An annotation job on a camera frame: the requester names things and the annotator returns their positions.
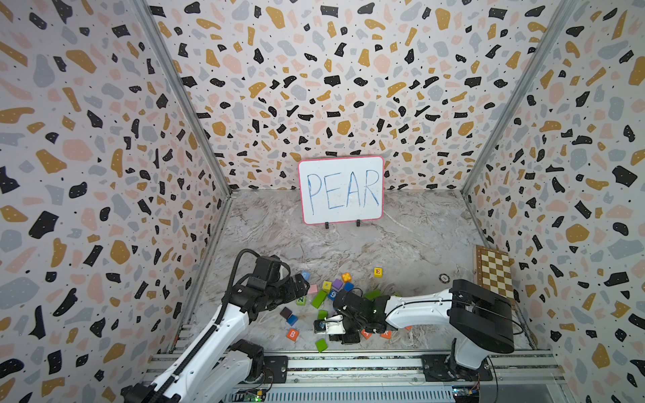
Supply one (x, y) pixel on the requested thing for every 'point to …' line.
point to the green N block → (301, 301)
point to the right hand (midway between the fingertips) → (331, 332)
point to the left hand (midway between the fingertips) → (302, 288)
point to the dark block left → (285, 312)
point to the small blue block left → (291, 320)
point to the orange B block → (292, 334)
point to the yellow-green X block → (327, 286)
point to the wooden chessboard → (493, 270)
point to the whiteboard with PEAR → (341, 190)
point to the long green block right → (372, 295)
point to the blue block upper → (348, 286)
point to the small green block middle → (322, 314)
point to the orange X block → (347, 277)
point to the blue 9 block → (332, 295)
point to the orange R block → (388, 334)
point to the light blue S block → (306, 274)
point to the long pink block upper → (313, 289)
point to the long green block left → (318, 299)
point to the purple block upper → (338, 283)
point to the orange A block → (366, 334)
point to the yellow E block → (378, 272)
